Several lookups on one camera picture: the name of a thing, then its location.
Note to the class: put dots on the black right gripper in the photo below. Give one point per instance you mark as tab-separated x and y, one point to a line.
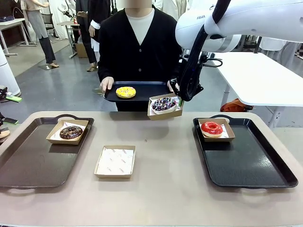
175	86

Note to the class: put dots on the kraft paper box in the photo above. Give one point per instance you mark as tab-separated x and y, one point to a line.
163	116
113	176
217	139
64	142

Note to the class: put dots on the purple white sprinkled donut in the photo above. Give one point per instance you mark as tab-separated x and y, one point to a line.
157	107

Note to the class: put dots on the red glazed donut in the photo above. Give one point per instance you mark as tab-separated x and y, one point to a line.
206	130

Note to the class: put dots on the smooth black carried tray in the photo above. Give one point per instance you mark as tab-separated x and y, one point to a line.
142	91

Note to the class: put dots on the yellow sprinkled donut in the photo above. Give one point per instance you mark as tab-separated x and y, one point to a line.
120	93

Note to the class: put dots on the chocolate sprinkled donut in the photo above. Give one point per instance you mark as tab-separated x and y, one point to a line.
65	134

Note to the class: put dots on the person's left forearm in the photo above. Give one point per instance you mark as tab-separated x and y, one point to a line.
176	68

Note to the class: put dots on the person's right forearm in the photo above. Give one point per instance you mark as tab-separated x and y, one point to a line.
104	68

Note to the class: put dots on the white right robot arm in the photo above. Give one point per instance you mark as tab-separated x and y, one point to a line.
260	19

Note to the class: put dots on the black textured serving tray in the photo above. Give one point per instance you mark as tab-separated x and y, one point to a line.
241	163

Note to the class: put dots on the brown serving tray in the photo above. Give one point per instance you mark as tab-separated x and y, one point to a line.
35	163

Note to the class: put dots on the person's left hand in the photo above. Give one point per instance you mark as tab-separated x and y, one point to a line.
169	85

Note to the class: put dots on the person's right hand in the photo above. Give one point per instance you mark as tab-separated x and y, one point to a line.
107	84

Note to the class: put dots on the orange bag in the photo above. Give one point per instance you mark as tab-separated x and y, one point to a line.
233	106

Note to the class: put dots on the large white table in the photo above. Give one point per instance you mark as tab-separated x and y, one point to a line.
260	78

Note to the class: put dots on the person in black cardigan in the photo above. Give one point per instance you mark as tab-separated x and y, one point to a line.
118	47

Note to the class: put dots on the cardboard box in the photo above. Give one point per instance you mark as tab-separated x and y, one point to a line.
81	50

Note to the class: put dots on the wood top desk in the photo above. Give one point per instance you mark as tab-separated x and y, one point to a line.
66	23

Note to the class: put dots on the black office chair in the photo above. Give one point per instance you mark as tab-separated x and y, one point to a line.
48	20

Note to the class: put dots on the green flat object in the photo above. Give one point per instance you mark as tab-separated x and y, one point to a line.
14	98

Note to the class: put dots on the white cylindrical floor unit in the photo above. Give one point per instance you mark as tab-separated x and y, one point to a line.
7	75

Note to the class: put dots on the tan round object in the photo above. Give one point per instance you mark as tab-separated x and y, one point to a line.
4	133

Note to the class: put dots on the white table with metal legs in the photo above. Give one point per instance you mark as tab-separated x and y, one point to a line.
11	22

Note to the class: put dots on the dark blue folded cloth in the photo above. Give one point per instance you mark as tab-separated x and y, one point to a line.
6	18

